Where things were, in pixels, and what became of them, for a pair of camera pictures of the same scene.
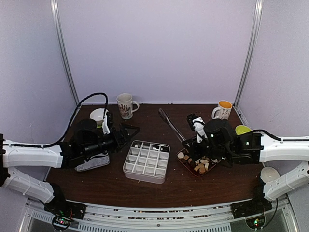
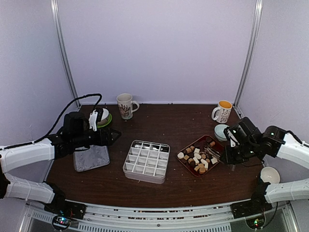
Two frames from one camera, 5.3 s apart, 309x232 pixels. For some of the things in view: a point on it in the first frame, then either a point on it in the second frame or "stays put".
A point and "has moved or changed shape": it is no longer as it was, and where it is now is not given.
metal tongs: x=166 y=117 has moved or changed shape
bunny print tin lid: x=94 y=162 stays put
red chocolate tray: x=199 y=166 stays put
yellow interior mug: x=223 y=110 stays put
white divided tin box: x=147 y=162 stays put
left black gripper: x=120 y=140 -> x=102 y=142
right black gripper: x=192 y=150 -> x=228 y=156
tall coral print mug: x=127 y=107 stays put
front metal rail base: x=215 y=217 stays put
